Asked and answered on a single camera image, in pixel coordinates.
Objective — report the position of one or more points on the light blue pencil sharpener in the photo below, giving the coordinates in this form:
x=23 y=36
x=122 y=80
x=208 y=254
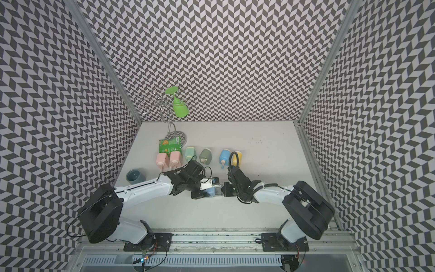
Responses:
x=212 y=192

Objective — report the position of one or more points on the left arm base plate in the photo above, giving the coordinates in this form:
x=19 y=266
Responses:
x=158 y=242

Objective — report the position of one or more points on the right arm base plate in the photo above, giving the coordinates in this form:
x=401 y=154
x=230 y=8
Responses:
x=272 y=242

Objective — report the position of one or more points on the green snack packet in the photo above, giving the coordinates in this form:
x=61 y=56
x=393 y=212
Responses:
x=169 y=145

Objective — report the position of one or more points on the yellow pencil sharpener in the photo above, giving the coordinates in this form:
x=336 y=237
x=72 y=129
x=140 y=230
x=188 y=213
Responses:
x=236 y=160

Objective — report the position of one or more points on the aluminium front rail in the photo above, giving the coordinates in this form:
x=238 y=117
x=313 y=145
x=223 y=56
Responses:
x=210 y=241

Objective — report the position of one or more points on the mint green pencil sharpener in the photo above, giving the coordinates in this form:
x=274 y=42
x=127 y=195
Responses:
x=190 y=153

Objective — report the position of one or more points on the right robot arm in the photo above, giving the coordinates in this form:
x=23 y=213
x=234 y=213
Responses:
x=310 y=214

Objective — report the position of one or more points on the teal ceramic cup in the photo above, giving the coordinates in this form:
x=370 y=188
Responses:
x=135 y=176

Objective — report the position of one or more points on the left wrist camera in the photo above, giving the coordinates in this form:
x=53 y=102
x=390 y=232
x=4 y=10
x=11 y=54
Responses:
x=208 y=183

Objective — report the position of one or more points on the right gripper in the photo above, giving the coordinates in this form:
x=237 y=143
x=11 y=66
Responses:
x=225 y=190

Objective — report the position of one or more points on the grey transparent tray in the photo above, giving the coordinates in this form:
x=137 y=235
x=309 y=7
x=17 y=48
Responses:
x=219 y=189

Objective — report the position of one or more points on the green plastic cup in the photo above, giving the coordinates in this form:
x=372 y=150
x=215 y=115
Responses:
x=180 y=108

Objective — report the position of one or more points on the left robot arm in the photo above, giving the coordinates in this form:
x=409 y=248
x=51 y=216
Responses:
x=102 y=218

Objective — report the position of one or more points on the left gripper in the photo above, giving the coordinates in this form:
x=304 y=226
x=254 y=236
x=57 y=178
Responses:
x=200 y=195

